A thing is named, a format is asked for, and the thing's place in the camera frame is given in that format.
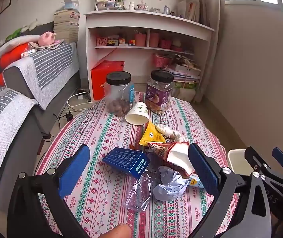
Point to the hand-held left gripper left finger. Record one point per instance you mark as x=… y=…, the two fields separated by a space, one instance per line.
x=74 y=172

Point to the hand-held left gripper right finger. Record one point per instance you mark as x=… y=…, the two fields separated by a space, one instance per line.
x=203 y=171

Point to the white waste bin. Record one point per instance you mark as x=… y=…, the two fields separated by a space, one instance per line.
x=238 y=162

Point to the blue biscuit box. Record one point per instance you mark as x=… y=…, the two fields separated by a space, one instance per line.
x=125 y=161

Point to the white tissue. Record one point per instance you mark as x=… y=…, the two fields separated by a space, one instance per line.
x=168 y=131

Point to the person's left hand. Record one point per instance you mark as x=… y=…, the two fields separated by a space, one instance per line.
x=116 y=231

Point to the small yellow label packet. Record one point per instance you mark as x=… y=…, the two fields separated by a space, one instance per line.
x=194 y=181

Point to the red snack wrapper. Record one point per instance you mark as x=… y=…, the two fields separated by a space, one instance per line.
x=178 y=155

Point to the crumpled pale blue paper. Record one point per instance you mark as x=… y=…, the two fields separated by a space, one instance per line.
x=168 y=186

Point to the patterned tablecloth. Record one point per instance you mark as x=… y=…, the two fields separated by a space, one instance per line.
x=94 y=133

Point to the black power adapter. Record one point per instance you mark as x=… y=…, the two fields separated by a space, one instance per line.
x=69 y=117

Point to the yellow snack packet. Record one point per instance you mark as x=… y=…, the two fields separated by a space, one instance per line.
x=151 y=135

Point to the grey sofa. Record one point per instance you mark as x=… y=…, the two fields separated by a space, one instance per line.
x=20 y=133

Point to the clear plastic wrapper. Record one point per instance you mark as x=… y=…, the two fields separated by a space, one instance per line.
x=139 y=193

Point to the white plastic bag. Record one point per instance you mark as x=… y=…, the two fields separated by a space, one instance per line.
x=187 y=93

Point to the white paper cup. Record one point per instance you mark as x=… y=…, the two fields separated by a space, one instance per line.
x=137 y=115

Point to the clear jar with blue label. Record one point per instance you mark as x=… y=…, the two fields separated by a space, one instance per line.
x=118 y=96

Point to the clear jar with purple label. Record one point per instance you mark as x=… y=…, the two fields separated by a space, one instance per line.
x=158 y=94

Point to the striped seat blanket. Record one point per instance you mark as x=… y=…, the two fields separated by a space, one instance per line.
x=0 y=119

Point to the red gift box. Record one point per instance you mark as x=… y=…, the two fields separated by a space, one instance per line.
x=106 y=79

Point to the pile of papers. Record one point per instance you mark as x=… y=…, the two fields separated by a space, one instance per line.
x=183 y=69

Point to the striped armrest blanket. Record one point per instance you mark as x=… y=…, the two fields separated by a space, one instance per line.
x=49 y=69

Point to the pink basket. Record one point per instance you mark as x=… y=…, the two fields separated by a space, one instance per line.
x=161 y=60
x=165 y=44

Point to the red pillow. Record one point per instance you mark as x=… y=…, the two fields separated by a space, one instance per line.
x=10 y=54

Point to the pink plush toy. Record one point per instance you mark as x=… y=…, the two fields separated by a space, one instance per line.
x=46 y=38

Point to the pink cup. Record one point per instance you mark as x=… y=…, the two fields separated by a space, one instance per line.
x=154 y=40
x=140 y=40

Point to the white pillow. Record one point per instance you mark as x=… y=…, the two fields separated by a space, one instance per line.
x=15 y=43

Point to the stack of books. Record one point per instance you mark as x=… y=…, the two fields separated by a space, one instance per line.
x=66 y=27

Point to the green plush toy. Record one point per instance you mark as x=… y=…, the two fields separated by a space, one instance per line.
x=15 y=32

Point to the row of upright books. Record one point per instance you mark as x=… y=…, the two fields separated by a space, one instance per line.
x=191 y=11

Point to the white shelf unit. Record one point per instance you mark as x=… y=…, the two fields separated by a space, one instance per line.
x=146 y=21

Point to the pale curtain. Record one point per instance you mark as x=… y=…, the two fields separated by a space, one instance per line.
x=212 y=5

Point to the small metal teapot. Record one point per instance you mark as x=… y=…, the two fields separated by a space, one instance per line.
x=166 y=10

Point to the pale blue tissue box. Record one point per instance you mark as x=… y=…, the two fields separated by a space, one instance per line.
x=70 y=5

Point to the white bottle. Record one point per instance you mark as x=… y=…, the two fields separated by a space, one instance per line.
x=131 y=6

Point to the potted plant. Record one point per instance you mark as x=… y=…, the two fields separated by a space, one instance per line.
x=120 y=0

